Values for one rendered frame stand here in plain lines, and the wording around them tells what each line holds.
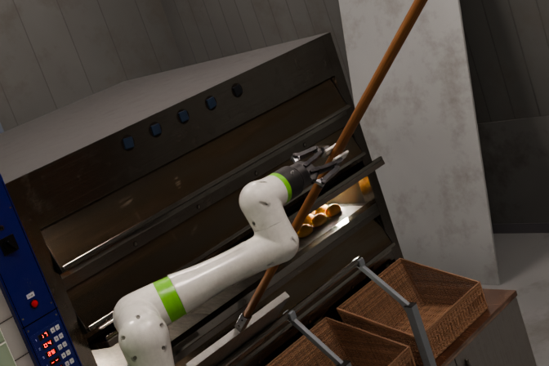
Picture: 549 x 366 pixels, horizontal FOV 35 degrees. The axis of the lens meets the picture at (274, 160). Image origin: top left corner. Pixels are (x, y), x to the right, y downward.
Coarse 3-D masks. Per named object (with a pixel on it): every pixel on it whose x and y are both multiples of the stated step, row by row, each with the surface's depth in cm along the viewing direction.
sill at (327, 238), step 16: (368, 208) 455; (352, 224) 446; (320, 240) 431; (304, 256) 421; (288, 272) 413; (256, 288) 398; (224, 304) 392; (240, 304) 391; (208, 320) 380; (192, 336) 372; (176, 352) 366
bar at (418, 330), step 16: (368, 272) 390; (320, 288) 374; (384, 288) 387; (304, 304) 366; (400, 304) 385; (416, 304) 381; (288, 320) 360; (416, 320) 380; (256, 336) 348; (416, 336) 384; (240, 352) 341
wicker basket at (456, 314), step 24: (408, 264) 460; (360, 288) 442; (408, 288) 461; (432, 288) 455; (456, 288) 444; (480, 288) 433; (360, 312) 437; (384, 312) 446; (432, 312) 450; (456, 312) 418; (480, 312) 431; (384, 336) 413; (408, 336) 401; (432, 336) 405; (456, 336) 417; (384, 360) 420
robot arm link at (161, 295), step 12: (144, 288) 229; (156, 288) 228; (168, 288) 228; (120, 300) 229; (132, 300) 226; (144, 300) 226; (156, 300) 226; (168, 300) 227; (180, 300) 227; (120, 312) 223; (168, 312) 227; (180, 312) 229
